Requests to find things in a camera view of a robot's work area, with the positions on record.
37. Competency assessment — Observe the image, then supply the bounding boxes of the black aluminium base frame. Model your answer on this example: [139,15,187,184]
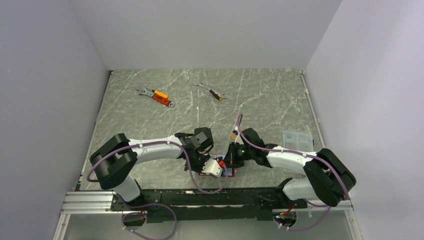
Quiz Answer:
[60,187,354,223]

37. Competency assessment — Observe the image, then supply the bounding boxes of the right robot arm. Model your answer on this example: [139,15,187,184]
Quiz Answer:
[224,128,357,208]

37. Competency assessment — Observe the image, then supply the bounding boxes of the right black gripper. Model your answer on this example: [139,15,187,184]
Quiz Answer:
[223,141,255,168]

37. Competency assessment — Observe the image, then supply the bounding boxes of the clear plastic parts box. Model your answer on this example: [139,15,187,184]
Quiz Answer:
[282,130,314,152]

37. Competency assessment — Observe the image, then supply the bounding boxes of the black yellow handled wrench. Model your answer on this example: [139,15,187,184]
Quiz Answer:
[192,79,228,101]

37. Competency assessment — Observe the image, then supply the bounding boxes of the orange red adjustable wrench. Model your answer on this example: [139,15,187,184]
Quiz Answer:
[135,85,176,108]

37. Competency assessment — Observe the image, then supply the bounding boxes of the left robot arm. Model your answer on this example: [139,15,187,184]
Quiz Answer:
[88,127,223,210]

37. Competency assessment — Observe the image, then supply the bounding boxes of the red leather card holder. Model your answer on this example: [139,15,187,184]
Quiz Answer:
[198,154,235,178]

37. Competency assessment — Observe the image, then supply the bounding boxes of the orange gold card stack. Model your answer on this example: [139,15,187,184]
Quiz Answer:
[230,130,238,140]

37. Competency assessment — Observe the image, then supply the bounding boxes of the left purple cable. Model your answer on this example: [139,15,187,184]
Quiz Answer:
[86,141,230,240]

